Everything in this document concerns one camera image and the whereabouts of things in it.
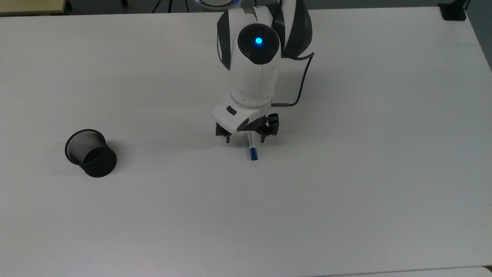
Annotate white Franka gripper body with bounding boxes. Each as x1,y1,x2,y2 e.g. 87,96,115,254
211,95,272,135

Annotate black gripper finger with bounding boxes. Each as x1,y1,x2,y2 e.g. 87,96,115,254
254,113,279,144
215,122,233,144

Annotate white marker with blue cap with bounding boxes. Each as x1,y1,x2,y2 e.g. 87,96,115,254
247,132,259,161

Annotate black tripod legs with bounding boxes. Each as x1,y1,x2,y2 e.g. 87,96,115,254
152,0,191,13

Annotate black mesh pen cup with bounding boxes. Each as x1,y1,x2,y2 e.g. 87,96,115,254
65,129,117,178

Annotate black table clamp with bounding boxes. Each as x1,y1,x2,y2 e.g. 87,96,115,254
438,0,471,21

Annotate light wooden table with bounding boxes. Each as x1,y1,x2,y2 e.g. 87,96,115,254
0,0,68,17

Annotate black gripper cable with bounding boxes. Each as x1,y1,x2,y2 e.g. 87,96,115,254
271,52,315,107

